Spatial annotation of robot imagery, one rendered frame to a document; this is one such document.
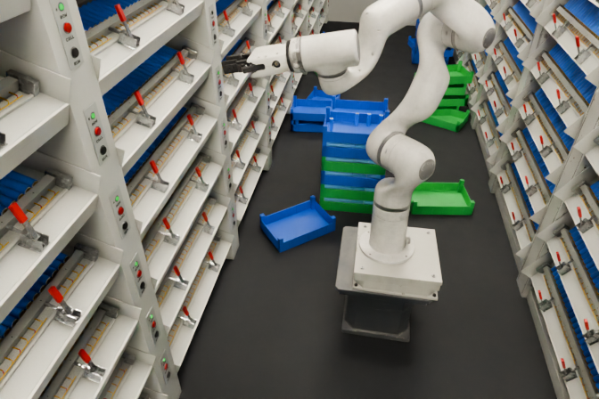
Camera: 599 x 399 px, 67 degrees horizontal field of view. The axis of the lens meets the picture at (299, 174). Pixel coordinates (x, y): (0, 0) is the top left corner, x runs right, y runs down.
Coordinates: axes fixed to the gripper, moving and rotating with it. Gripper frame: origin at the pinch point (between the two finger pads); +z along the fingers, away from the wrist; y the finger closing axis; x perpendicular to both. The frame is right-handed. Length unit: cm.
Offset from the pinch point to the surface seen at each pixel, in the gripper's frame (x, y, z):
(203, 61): -7.4, 29.6, 21.6
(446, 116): -117, 186, -65
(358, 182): -89, 73, -16
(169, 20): 11.2, 7.0, 16.5
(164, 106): -8.1, -2.7, 21.1
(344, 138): -64, 72, -13
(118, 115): -3.1, -16.9, 24.6
